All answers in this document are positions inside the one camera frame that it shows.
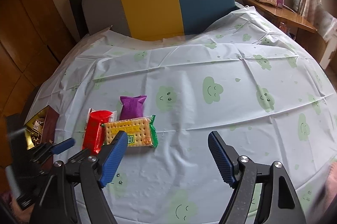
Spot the large red snack packet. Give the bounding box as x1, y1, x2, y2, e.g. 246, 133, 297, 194
82, 108, 114, 156

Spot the black brown foil snack bag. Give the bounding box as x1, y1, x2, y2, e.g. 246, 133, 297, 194
26, 116, 45, 141

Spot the green cracker packet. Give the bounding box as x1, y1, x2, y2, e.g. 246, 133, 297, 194
103, 115, 158, 148

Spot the purple snack packet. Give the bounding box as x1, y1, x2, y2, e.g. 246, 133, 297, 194
119, 95, 147, 120

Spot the right hand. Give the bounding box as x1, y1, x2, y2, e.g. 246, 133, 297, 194
324, 162, 337, 207

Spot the gold tin box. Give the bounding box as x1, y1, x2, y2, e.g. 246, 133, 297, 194
25, 105, 59, 150

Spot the cloud print tablecloth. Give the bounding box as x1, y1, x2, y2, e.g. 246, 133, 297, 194
29, 7, 336, 223

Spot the wooden side table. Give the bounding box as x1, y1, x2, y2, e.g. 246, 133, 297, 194
242, 0, 327, 62

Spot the grey yellow blue headboard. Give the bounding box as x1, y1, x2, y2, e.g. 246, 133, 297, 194
82, 0, 237, 41

